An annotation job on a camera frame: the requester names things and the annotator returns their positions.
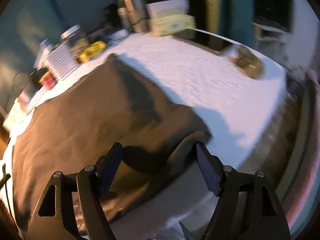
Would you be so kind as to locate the clear jar white lid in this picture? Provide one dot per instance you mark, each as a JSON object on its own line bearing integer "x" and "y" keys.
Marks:
{"x": 77, "y": 40}

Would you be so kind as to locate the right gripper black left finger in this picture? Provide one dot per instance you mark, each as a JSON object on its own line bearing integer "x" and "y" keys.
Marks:
{"x": 54, "y": 216}

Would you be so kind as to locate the green tissue box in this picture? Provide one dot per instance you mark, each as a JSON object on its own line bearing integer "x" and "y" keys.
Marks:
{"x": 169, "y": 25}

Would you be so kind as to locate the dark brown printed garment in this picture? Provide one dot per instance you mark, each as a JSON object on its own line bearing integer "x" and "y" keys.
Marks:
{"x": 113, "y": 103}

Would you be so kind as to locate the red tin yellow lid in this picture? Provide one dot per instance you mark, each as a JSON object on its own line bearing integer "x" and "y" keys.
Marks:
{"x": 47, "y": 80}

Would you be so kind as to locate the white tissue pack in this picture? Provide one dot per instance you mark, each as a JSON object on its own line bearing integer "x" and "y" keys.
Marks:
{"x": 167, "y": 8}

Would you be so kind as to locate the black microwave oven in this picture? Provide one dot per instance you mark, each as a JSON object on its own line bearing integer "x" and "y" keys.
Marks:
{"x": 274, "y": 13}

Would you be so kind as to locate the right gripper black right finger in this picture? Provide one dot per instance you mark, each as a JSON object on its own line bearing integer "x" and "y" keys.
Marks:
{"x": 247, "y": 207}

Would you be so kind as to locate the white perforated plastic basket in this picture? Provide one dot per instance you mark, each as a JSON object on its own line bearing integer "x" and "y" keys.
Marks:
{"x": 60, "y": 62}

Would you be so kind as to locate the yellow snack packet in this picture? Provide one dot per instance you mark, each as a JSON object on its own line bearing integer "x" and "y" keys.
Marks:
{"x": 92, "y": 51}

